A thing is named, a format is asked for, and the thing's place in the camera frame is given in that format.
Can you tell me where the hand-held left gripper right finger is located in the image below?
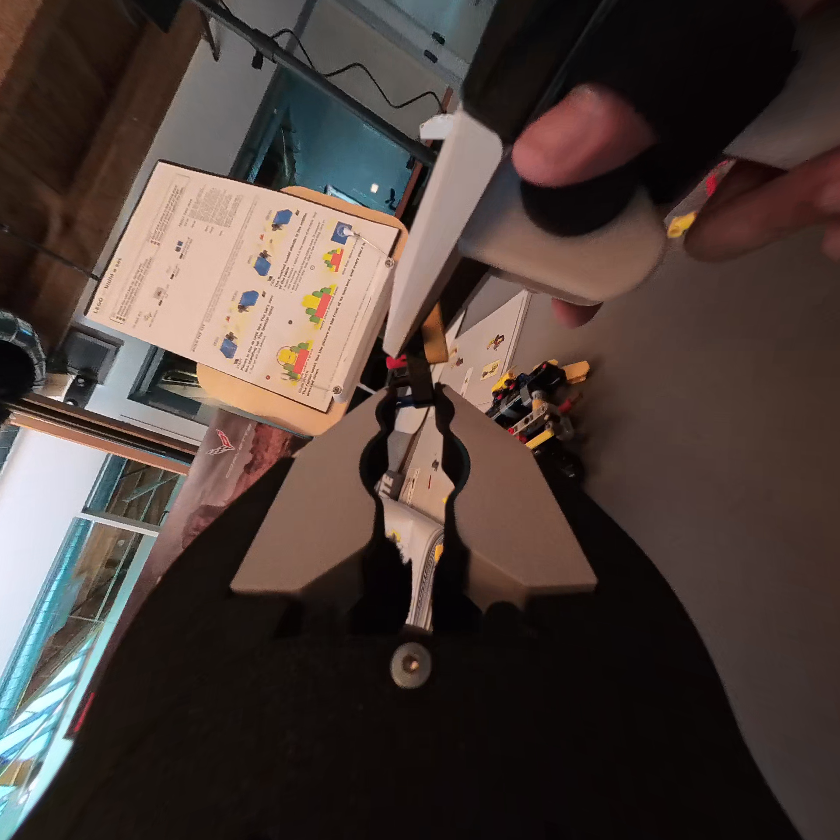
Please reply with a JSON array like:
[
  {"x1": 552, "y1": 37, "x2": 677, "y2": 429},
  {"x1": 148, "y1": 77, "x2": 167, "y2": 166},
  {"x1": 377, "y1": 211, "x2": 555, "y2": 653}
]
[{"x1": 438, "y1": 384, "x2": 597, "y2": 605}]

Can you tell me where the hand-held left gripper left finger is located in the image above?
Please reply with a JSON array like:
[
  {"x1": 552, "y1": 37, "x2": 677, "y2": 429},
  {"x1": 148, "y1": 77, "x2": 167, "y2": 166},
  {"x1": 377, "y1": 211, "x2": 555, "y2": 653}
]
[{"x1": 231, "y1": 387, "x2": 395, "y2": 601}]

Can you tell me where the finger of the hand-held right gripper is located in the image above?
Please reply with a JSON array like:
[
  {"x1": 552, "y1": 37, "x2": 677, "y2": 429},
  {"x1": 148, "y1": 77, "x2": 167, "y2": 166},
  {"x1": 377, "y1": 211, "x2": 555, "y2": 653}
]
[{"x1": 382, "y1": 110, "x2": 505, "y2": 357}]

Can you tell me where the lego car model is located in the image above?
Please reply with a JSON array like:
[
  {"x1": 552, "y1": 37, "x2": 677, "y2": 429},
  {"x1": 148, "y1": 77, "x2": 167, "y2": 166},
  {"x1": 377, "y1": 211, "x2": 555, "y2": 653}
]
[{"x1": 489, "y1": 357, "x2": 592, "y2": 483}]

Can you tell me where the black lego beam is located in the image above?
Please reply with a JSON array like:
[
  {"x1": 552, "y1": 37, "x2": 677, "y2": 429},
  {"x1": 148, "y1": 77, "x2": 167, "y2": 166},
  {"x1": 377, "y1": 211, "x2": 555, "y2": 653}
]
[{"x1": 387, "y1": 351, "x2": 437, "y2": 408}]

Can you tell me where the lego set box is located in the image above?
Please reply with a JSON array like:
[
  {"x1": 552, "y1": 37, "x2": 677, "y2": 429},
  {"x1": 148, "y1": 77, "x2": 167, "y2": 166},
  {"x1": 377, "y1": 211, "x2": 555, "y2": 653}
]
[{"x1": 118, "y1": 407, "x2": 312, "y2": 592}]

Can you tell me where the lego instruction booklet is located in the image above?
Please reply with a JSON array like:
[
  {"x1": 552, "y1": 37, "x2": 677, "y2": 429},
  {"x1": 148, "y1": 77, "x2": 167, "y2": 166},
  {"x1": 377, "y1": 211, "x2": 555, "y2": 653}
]
[{"x1": 377, "y1": 289, "x2": 532, "y2": 631}]

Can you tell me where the person's right hand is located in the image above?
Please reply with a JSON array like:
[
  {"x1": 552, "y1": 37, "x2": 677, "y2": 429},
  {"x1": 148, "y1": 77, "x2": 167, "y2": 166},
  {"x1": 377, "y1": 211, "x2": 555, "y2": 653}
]
[{"x1": 512, "y1": 84, "x2": 840, "y2": 329}]

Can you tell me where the black metal pole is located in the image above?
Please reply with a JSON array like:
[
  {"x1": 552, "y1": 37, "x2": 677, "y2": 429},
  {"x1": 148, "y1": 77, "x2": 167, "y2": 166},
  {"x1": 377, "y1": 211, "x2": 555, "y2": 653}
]
[{"x1": 190, "y1": 0, "x2": 437, "y2": 165}]

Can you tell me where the printed instruction sheet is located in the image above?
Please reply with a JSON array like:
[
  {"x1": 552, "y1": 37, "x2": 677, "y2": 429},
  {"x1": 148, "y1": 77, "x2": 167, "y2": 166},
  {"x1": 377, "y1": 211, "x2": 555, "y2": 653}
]
[{"x1": 85, "y1": 161, "x2": 401, "y2": 413}]

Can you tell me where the black cable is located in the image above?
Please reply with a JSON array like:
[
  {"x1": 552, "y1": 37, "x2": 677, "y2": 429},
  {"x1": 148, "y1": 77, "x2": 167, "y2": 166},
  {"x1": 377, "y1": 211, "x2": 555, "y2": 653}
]
[{"x1": 252, "y1": 29, "x2": 447, "y2": 109}]

